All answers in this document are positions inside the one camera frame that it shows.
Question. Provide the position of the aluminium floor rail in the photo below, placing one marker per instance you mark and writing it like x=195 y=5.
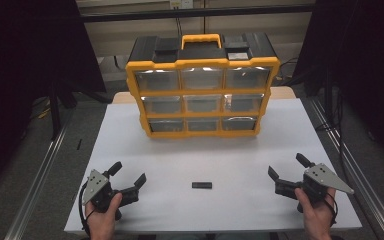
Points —
x=40 y=180
x=360 y=180

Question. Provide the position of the rows of clear drawers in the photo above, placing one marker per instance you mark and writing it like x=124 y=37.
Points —
x=158 y=80

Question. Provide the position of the yellow black organizer cabinet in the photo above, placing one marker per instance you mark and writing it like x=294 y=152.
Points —
x=201 y=63

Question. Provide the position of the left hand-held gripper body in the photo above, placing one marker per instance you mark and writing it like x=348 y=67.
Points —
x=96 y=196

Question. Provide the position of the person's left hand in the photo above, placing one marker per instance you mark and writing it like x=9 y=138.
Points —
x=101 y=223

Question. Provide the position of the person's right hand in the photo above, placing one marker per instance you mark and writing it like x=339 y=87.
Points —
x=318 y=218

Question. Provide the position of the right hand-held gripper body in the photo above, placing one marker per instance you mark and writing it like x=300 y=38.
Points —
x=316 y=180

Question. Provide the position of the black horizontal bar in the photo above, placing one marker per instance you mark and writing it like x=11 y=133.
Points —
x=193 y=13

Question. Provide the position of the small black block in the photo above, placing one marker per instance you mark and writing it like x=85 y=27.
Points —
x=202 y=185

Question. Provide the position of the light wooden board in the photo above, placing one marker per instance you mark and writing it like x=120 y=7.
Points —
x=121 y=97

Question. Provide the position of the black metal stand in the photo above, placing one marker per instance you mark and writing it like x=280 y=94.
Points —
x=55 y=113

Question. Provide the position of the black curtain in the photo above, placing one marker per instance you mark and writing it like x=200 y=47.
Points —
x=23 y=66
x=363 y=66

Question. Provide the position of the clear plastic drawer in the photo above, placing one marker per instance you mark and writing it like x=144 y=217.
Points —
x=202 y=103

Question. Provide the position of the small black floor item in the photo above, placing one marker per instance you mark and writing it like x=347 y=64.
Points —
x=79 y=144

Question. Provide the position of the white wall socket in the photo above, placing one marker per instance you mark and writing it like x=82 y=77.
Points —
x=181 y=3

